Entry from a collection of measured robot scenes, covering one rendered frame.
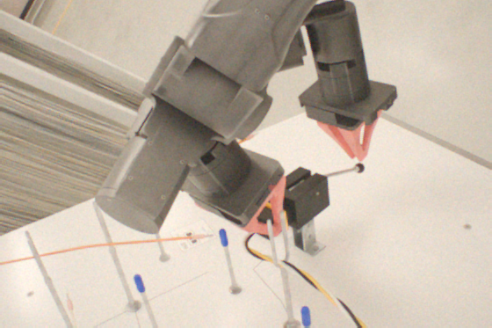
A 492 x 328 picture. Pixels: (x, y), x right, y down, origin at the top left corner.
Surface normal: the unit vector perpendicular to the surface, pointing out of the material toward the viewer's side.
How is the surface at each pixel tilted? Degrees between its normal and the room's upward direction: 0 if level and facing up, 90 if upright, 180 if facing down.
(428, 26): 0
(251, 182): 23
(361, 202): 47
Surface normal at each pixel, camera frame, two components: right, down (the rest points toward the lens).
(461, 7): -0.73, -0.35
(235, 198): -0.45, -0.62
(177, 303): -0.15, -0.88
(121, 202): -0.37, 0.78
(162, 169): 0.37, -0.29
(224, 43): -0.22, 0.63
